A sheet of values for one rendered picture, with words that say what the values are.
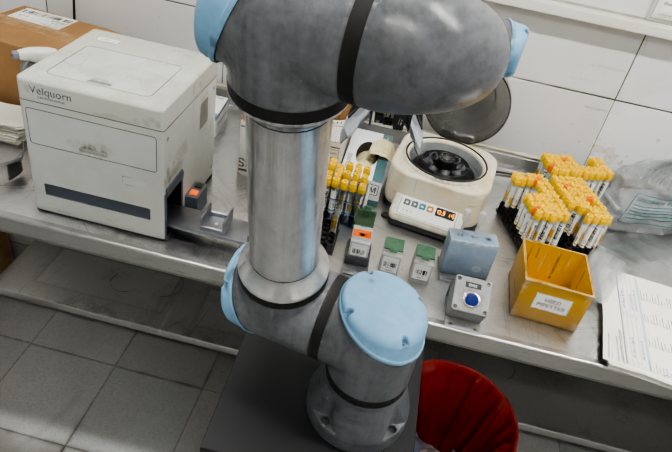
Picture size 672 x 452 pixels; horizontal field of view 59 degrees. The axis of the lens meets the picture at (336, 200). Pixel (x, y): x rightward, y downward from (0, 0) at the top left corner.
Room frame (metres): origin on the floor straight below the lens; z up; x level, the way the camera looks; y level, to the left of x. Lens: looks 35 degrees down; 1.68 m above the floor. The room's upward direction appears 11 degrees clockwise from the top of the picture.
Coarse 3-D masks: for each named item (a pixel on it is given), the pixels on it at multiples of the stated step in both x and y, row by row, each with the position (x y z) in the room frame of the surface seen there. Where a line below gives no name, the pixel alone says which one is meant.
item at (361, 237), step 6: (354, 228) 0.96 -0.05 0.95; (360, 228) 0.96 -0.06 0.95; (366, 228) 0.96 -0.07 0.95; (354, 234) 0.94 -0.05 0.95; (360, 234) 0.95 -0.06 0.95; (366, 234) 0.94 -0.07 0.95; (354, 240) 0.93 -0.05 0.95; (360, 240) 0.93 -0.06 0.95; (366, 240) 0.93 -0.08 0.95; (354, 246) 0.92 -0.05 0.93; (360, 246) 0.92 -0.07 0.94; (366, 246) 0.92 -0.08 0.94; (348, 252) 0.92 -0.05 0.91; (354, 252) 0.92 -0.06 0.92; (360, 252) 0.92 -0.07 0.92; (366, 252) 0.92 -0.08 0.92
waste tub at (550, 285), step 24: (528, 240) 1.00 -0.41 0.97; (528, 264) 1.00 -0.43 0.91; (552, 264) 0.99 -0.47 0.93; (576, 264) 0.99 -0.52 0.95; (528, 288) 0.87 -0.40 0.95; (552, 288) 0.87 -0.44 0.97; (576, 288) 0.95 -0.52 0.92; (528, 312) 0.87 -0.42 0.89; (552, 312) 0.87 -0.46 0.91; (576, 312) 0.86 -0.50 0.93
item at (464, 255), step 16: (448, 240) 0.97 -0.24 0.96; (464, 240) 0.96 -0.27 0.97; (480, 240) 0.97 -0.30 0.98; (496, 240) 0.98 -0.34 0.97; (448, 256) 0.95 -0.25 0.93; (464, 256) 0.95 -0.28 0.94; (480, 256) 0.96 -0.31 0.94; (448, 272) 0.95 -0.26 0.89; (464, 272) 0.95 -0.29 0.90; (480, 272) 0.96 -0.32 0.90
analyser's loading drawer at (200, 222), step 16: (176, 208) 0.96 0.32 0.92; (192, 208) 0.97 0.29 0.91; (208, 208) 0.94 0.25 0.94; (176, 224) 0.91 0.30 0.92; (192, 224) 0.92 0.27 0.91; (208, 224) 0.92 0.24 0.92; (224, 224) 0.90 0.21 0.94; (240, 224) 0.94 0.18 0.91; (224, 240) 0.90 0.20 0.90; (240, 240) 0.90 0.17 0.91
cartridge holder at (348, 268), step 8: (344, 256) 0.94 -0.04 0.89; (352, 256) 0.92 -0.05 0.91; (360, 256) 0.92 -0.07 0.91; (368, 256) 0.93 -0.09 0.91; (344, 264) 0.91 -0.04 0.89; (352, 264) 0.92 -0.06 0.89; (360, 264) 0.92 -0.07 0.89; (368, 264) 0.93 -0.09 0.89; (344, 272) 0.90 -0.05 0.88; (352, 272) 0.90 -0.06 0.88
